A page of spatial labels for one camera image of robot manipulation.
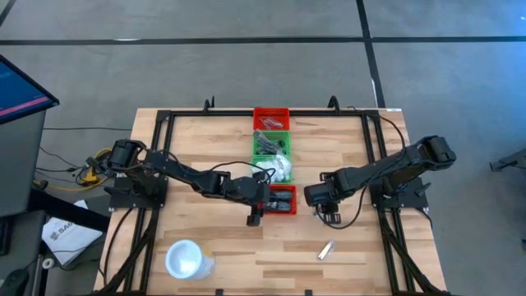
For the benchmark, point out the bag of white cotton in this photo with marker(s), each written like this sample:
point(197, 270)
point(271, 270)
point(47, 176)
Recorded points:
point(263, 166)
point(282, 162)

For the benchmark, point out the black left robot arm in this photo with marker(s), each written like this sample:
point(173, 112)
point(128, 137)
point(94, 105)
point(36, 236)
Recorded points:
point(176, 170)

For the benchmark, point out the red plastic basket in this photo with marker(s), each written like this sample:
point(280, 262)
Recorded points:
point(257, 123)
point(287, 187)

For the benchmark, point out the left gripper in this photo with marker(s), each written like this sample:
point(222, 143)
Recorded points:
point(246, 191)

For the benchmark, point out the black aluminium table frame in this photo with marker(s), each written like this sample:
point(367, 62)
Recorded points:
point(205, 112)

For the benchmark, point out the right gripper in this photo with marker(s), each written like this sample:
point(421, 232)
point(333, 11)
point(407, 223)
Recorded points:
point(322, 193)

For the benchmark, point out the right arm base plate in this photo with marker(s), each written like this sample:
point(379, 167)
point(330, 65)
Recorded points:
point(411, 199)

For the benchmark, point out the plastic nail file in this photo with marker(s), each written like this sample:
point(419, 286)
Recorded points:
point(278, 123)
point(326, 250)
point(267, 123)

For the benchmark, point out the white tape roll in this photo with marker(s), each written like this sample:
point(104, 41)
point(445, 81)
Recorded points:
point(45, 266)

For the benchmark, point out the computer monitor blue screen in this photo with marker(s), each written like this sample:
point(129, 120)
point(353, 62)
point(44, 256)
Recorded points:
point(16, 94)

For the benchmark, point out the green plastic basket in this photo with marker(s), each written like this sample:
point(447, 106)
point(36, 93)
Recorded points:
point(286, 135)
point(255, 181)

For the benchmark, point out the white printed paper sheet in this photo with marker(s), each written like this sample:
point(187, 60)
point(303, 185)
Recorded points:
point(70, 238)

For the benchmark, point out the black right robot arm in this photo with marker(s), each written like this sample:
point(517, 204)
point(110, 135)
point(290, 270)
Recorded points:
point(390, 168)

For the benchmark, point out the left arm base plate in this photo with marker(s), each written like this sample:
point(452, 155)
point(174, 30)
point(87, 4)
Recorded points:
point(123, 199)

